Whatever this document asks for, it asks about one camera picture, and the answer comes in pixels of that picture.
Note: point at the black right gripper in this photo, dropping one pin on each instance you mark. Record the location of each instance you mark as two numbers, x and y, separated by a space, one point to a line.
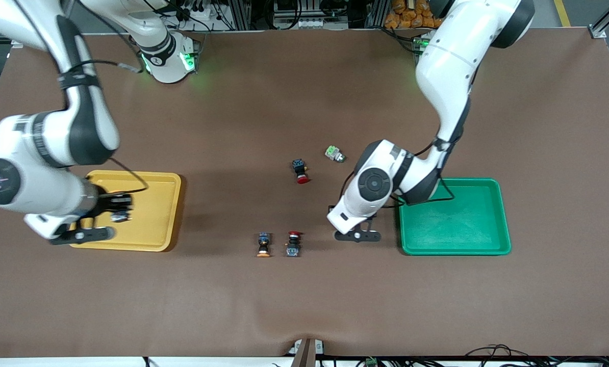
106 203

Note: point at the yellow mushroom button grey base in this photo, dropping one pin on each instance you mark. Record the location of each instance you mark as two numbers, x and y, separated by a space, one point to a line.
121 217

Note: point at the yellow mushroom button blue base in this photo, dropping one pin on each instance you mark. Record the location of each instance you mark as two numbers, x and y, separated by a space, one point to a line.
263 240

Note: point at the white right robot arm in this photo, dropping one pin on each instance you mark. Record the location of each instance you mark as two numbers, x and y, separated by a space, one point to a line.
39 142

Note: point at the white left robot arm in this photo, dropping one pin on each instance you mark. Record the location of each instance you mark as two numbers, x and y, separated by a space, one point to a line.
447 66

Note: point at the yellow plastic tray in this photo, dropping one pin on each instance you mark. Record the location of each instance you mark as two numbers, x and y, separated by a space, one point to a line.
151 214

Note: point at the red mushroom button black housing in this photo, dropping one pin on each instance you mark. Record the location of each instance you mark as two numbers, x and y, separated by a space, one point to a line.
299 165

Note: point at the red mushroom button blue base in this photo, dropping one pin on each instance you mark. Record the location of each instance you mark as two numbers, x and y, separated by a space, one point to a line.
293 247

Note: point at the light green silver push button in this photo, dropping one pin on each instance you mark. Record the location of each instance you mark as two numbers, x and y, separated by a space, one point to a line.
333 153

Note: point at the brown table cover sheet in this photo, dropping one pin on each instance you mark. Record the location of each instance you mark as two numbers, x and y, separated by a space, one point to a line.
304 295

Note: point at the green plastic tray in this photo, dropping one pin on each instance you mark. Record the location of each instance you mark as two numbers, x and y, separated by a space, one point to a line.
462 224

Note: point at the white power strip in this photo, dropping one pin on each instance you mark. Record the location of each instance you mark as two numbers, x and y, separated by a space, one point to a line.
314 23

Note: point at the pile of orange bags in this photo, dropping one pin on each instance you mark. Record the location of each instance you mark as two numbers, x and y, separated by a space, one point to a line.
406 15

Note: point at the grey camera mount pole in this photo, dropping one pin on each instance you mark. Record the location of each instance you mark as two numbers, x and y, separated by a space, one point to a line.
305 354

